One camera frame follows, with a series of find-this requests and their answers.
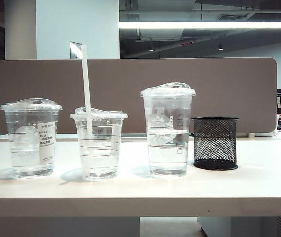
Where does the white paper straw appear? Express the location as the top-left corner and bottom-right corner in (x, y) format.
(81, 43), (94, 181)

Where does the black mesh pen holder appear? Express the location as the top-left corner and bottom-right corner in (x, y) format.
(191, 116), (240, 171)

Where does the tall clear plastic cup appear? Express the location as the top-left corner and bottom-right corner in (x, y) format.
(140, 82), (197, 177)

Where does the small clear plastic cup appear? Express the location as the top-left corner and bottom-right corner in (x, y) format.
(70, 107), (129, 181)

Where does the clear cup with white label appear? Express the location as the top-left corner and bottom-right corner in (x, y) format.
(0, 98), (64, 180)

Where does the brown desk partition panel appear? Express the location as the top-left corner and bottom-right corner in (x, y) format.
(0, 57), (278, 135)

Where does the long ceiling light strip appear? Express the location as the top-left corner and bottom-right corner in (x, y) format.
(119, 21), (281, 29)

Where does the grey cabinet under table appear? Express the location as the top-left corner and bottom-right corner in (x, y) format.
(197, 216), (281, 237)

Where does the silver wall sign plate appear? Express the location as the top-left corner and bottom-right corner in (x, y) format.
(69, 41), (83, 60)

